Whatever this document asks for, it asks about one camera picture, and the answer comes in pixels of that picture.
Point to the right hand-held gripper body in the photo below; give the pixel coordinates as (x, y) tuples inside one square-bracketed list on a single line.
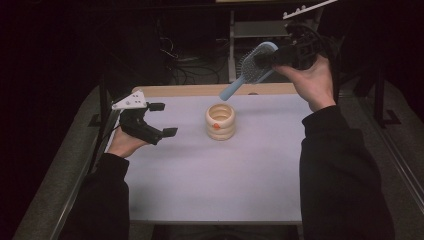
[(303, 50)]

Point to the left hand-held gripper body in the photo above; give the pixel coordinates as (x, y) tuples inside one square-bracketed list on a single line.
[(135, 125)]

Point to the light blue hairbrush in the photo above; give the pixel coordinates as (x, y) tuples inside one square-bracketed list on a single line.
[(250, 70)]

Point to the cream ribbed cup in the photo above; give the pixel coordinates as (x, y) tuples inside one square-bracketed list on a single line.
[(220, 126)]

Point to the person's left hand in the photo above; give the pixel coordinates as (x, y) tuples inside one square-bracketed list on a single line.
[(125, 145)]

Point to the person's right hand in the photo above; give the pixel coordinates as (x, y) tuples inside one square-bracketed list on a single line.
[(315, 83)]

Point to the wooden table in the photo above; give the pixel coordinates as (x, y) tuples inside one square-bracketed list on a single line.
[(186, 90)]

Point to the white table mat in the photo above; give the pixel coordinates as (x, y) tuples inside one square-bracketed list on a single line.
[(216, 180)]

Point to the black stand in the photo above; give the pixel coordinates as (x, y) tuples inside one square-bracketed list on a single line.
[(380, 100)]

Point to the black metal frame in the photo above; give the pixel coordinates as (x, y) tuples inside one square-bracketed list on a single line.
[(104, 100)]

